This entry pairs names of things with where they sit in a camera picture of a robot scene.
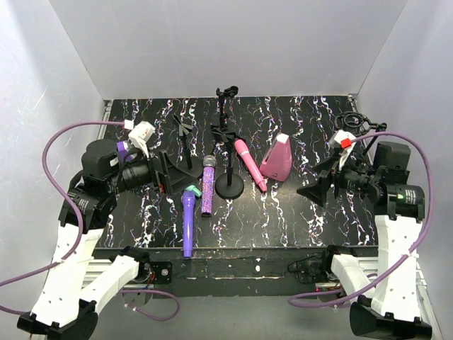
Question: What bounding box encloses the round base stand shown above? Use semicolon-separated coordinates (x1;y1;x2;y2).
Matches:
211;125;244;200
172;113;203;179

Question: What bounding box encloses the purple plastic microphone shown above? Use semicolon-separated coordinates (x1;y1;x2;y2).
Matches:
181;191;196;259

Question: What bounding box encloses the glitter purple microphone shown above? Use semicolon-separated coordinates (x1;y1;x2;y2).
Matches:
201;155;216;217

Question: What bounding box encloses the round base stand front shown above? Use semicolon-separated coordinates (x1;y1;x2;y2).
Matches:
211;125;244;200

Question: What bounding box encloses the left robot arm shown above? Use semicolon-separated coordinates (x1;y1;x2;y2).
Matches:
17;140;196;339

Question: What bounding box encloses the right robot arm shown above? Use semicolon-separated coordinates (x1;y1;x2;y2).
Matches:
297;142;432;339

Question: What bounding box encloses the black tripod mic stand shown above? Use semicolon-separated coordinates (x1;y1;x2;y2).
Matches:
210;86;239;162

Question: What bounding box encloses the teal green microphone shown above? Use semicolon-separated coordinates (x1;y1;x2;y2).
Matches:
185;185;202;198

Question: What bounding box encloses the purple metronome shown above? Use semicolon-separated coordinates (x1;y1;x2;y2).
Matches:
117;141;140;162

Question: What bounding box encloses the pink metronome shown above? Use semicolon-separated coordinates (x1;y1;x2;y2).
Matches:
259;133;292;182

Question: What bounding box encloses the pink microphone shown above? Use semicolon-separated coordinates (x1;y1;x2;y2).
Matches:
234;139;267;193

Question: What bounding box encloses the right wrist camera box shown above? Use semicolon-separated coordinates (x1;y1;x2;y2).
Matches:
328;130;356;171

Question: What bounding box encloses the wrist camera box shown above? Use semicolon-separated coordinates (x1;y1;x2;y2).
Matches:
328;130;356;171
128;121;155;158

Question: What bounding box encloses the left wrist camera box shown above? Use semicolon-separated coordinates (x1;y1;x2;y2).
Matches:
128;121;155;158

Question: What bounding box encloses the shock mount tripod stand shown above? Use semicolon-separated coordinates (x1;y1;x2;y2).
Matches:
334;111;387;137

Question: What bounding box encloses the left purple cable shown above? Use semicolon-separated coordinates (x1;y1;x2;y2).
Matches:
0;120;180;322

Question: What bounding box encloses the purple cable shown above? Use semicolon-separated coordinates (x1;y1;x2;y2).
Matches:
287;131;435;309
0;120;180;322

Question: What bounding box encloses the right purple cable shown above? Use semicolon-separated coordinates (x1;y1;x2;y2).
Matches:
287;131;435;309

